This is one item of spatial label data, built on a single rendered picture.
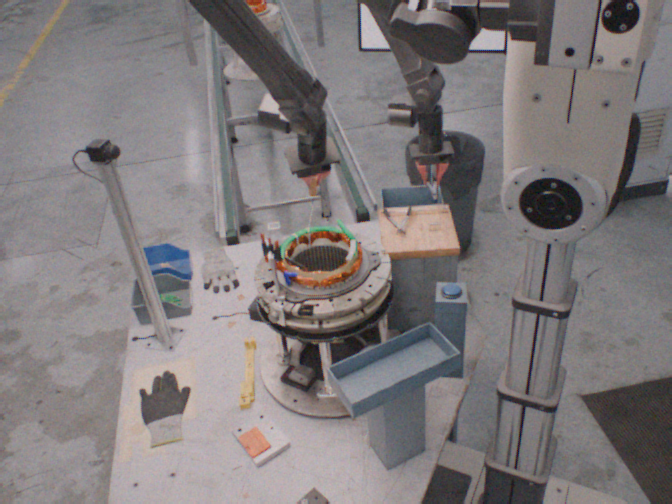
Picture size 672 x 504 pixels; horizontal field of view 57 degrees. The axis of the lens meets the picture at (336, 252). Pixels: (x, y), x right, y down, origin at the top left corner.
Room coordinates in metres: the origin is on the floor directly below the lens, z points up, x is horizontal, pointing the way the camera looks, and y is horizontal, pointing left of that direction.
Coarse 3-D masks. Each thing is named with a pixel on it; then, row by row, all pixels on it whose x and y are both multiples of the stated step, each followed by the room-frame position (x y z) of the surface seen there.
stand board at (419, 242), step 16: (400, 208) 1.41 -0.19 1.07; (416, 208) 1.41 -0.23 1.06; (384, 224) 1.35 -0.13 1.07; (400, 224) 1.34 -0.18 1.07; (416, 224) 1.33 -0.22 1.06; (448, 224) 1.32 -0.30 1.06; (384, 240) 1.27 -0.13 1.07; (400, 240) 1.27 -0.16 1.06; (416, 240) 1.26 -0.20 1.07; (432, 240) 1.25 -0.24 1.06; (448, 240) 1.25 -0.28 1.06; (400, 256) 1.22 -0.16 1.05; (416, 256) 1.22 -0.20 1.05; (432, 256) 1.22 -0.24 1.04
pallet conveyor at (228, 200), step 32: (288, 32) 4.13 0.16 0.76; (224, 64) 5.37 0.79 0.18; (224, 96) 3.36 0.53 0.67; (224, 128) 2.74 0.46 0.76; (224, 160) 2.41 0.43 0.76; (352, 160) 2.26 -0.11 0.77; (224, 192) 2.13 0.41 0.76; (320, 192) 3.05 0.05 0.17; (352, 192) 2.03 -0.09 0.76; (224, 224) 1.98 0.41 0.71
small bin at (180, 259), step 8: (144, 248) 1.67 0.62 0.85; (152, 248) 1.67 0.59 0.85; (160, 248) 1.67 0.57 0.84; (168, 248) 1.68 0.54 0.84; (176, 248) 1.68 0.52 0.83; (152, 256) 1.67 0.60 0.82; (160, 256) 1.67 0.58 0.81; (168, 256) 1.68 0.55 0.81; (176, 256) 1.68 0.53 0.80; (184, 256) 1.68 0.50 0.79; (152, 264) 1.67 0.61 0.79; (160, 264) 1.67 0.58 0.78; (176, 264) 1.66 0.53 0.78; (184, 264) 1.65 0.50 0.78; (192, 264) 1.65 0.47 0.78; (152, 272) 1.54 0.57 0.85; (160, 272) 1.55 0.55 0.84; (168, 272) 1.55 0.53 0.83; (176, 272) 1.56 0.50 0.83; (184, 272) 1.61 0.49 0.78; (192, 272) 1.60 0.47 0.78
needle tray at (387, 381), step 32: (384, 352) 0.91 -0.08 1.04; (416, 352) 0.92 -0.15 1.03; (448, 352) 0.89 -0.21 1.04; (352, 384) 0.85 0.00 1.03; (384, 384) 0.84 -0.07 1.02; (416, 384) 0.82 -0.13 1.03; (352, 416) 0.77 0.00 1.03; (384, 416) 0.81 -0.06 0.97; (416, 416) 0.84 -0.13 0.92; (384, 448) 0.81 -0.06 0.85; (416, 448) 0.84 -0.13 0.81
